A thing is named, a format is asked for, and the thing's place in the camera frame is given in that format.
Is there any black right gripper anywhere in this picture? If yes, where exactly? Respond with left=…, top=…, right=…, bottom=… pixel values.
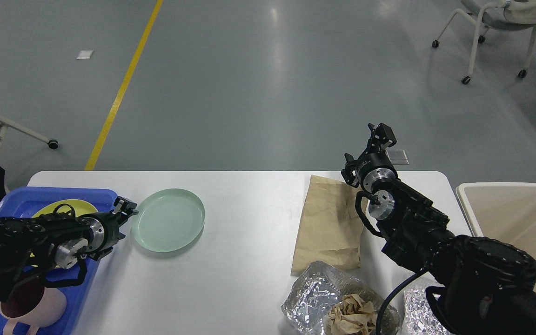
left=341, top=123, right=398, bottom=192

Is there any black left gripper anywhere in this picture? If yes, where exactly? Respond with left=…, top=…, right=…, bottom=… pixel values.
left=81, top=196, right=139, bottom=261

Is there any light green plate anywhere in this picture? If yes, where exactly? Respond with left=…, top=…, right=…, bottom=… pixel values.
left=131, top=188, right=206, bottom=253

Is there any pink mug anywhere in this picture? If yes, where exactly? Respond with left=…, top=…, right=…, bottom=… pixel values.
left=0, top=279, right=67, bottom=335

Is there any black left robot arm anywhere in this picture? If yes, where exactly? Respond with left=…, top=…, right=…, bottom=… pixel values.
left=0, top=197, right=138, bottom=302

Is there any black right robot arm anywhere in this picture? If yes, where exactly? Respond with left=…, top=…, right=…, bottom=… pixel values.
left=341, top=123, right=536, bottom=335

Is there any clear plastic piece on floor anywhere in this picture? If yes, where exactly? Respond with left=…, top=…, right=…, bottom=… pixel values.
left=386, top=149, right=410, bottom=166

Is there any yellow plate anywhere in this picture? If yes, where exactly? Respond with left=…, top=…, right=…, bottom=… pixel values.
left=32, top=199, right=97, bottom=269

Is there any brown paper bag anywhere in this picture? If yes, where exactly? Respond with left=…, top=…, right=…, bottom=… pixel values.
left=291, top=174, right=365, bottom=274

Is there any blue plastic tray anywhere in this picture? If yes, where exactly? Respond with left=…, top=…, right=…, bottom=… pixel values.
left=0, top=187, right=118, bottom=335

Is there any white chair left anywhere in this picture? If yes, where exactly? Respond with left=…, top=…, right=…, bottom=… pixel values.
left=0, top=70, right=59, bottom=152

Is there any white chair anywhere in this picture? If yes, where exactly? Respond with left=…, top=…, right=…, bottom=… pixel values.
left=431, top=0, right=536, bottom=85
left=0, top=70, right=59, bottom=152

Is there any white paper scrap on floor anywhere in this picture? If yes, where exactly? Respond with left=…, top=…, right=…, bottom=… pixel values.
left=76, top=50, right=94, bottom=60

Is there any aluminium foil tray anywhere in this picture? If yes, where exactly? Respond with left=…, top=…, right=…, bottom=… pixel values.
left=281, top=261, right=384, bottom=335

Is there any crumpled brown paper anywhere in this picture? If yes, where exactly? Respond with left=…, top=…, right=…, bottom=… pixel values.
left=325, top=294, right=378, bottom=335

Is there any crumpled aluminium foil piece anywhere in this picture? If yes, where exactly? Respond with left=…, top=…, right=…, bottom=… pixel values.
left=401, top=279, right=450, bottom=335

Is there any beige plastic bin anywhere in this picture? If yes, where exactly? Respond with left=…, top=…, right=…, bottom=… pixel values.
left=456, top=182, right=536, bottom=311

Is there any white chair right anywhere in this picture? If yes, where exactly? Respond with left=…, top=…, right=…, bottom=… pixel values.
left=431, top=0, right=536, bottom=85

